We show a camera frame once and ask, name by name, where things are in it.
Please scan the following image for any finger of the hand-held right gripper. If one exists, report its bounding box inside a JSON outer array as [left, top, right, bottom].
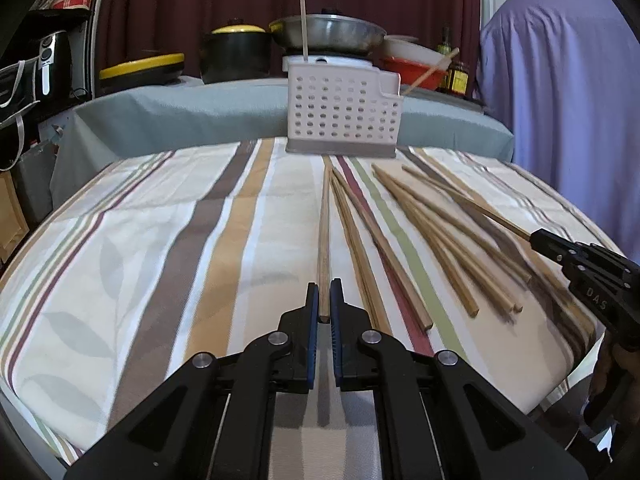
[[530, 229, 583, 266]]

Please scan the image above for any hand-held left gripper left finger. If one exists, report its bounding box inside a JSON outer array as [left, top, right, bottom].
[[64, 282, 321, 480]]

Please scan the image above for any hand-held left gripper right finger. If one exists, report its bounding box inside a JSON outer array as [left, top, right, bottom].
[[329, 280, 588, 480]]

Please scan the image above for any pile of wooden chopsticks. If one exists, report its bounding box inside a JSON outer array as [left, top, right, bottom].
[[330, 161, 533, 332]]

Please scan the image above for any white perforated utensil basket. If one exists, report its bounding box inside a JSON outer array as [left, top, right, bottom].
[[285, 56, 402, 157]]

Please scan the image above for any person's right hand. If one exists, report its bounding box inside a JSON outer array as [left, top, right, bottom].
[[589, 332, 640, 426]]

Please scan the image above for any purple cloth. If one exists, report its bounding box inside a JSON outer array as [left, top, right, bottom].
[[474, 0, 640, 263]]

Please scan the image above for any striped tablecloth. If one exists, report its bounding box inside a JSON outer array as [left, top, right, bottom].
[[0, 137, 626, 466]]

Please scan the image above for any brown sauce jar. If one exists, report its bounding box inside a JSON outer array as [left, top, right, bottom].
[[446, 60, 471, 96]]

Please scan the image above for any red colander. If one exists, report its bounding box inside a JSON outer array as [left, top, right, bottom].
[[381, 56, 451, 92]]

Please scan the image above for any white bowl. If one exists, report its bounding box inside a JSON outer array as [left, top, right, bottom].
[[381, 35, 449, 62]]

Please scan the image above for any white induction cooker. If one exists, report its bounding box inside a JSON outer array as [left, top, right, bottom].
[[281, 51, 377, 75]]

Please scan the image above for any black pot with yellow lid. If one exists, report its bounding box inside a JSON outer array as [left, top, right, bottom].
[[200, 18, 274, 86]]

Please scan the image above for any steel wok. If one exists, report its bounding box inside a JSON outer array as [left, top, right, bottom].
[[268, 12, 389, 57]]

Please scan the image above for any yellow electric pan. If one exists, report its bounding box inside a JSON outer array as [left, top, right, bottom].
[[99, 52, 187, 87]]

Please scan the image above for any maroon curtain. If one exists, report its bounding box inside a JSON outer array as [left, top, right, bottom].
[[96, 0, 482, 82]]

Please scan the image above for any black air fryer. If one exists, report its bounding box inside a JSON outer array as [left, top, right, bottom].
[[35, 31, 75, 102]]

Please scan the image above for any black shelf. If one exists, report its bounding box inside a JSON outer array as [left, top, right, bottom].
[[0, 0, 108, 111]]

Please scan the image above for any black bag with white straps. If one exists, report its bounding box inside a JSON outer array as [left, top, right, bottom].
[[0, 59, 42, 172]]

